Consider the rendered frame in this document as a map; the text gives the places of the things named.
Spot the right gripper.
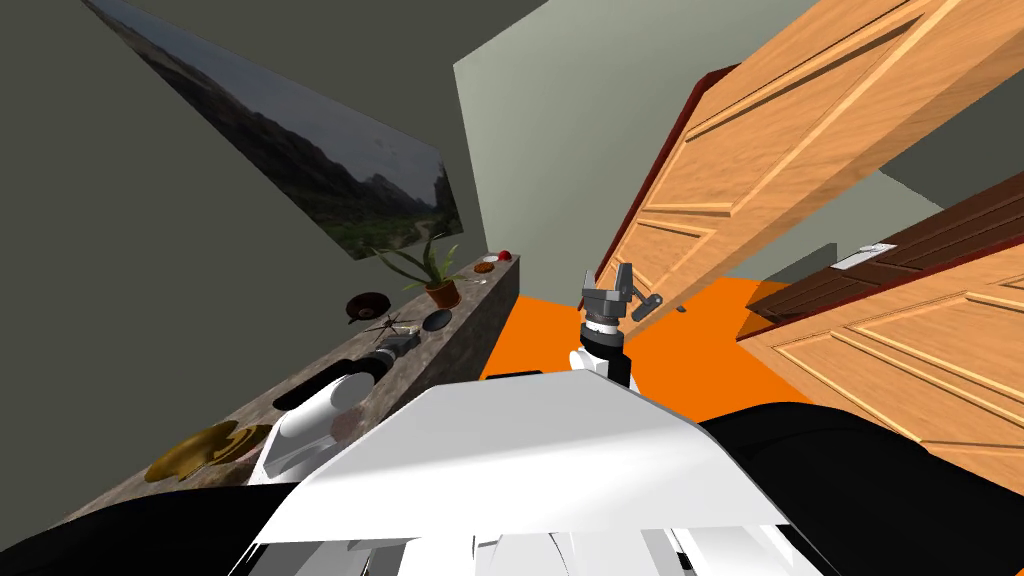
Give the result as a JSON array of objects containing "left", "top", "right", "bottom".
[{"left": 580, "top": 262, "right": 636, "bottom": 326}]

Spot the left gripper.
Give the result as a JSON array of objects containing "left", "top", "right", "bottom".
[{"left": 373, "top": 333, "right": 423, "bottom": 364}]

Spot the stone sideboard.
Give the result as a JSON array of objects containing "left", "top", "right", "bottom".
[{"left": 59, "top": 231, "right": 522, "bottom": 525}]

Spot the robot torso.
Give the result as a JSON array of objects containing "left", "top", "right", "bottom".
[{"left": 227, "top": 369, "right": 837, "bottom": 576}]

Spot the light wooden panelled door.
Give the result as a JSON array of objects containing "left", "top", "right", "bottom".
[
  {"left": 591, "top": 0, "right": 1024, "bottom": 342},
  {"left": 735, "top": 239, "right": 1024, "bottom": 497}
]

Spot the landscape picture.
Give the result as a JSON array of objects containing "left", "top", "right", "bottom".
[{"left": 79, "top": 0, "right": 465, "bottom": 262}]

